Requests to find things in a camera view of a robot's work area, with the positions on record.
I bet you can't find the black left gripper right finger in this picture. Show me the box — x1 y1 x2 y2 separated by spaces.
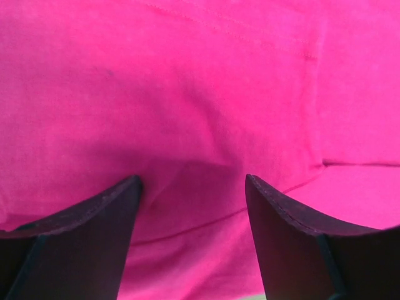
245 175 399 299

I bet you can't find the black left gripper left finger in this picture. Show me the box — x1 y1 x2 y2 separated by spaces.
1 176 143 300

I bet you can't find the pink red t shirt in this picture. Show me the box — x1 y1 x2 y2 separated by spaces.
1 1 399 299

